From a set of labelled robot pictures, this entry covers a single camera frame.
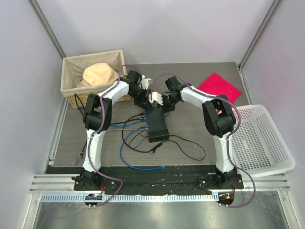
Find black network switch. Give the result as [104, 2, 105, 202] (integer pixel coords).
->
[145, 107, 169, 143]

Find black ethernet cable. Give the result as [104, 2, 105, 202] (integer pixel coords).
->
[74, 93, 147, 158]

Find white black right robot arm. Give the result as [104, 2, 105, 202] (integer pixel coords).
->
[163, 76, 237, 188]

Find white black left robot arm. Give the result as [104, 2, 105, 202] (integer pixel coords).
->
[80, 70, 152, 190]

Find peach cloth hat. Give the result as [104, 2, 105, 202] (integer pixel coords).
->
[77, 62, 118, 88]

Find red folded cloth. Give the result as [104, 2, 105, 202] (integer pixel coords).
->
[198, 73, 242, 104]

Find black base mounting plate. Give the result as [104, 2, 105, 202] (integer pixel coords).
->
[72, 165, 244, 195]

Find wicker basket with liner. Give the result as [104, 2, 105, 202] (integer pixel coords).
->
[61, 50, 127, 109]

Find white perforated plastic basket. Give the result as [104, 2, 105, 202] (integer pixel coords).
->
[232, 105, 295, 177]

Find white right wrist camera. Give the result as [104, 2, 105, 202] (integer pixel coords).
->
[148, 92, 163, 105]

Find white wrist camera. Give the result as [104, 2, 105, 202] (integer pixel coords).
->
[148, 92, 163, 105]
[139, 74, 153, 90]

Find short blue ethernet cable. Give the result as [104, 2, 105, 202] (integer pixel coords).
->
[77, 107, 148, 127]

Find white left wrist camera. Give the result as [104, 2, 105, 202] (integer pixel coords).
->
[139, 74, 153, 90]

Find black power adapter cord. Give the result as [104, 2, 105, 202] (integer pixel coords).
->
[121, 111, 206, 161]

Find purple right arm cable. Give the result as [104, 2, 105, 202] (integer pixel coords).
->
[151, 73, 257, 208]

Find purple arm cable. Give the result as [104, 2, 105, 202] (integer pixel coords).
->
[87, 64, 146, 208]
[151, 73, 257, 208]

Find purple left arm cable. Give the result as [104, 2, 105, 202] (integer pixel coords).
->
[87, 64, 146, 208]

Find white slotted cable duct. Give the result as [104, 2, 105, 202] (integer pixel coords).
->
[40, 192, 219, 203]

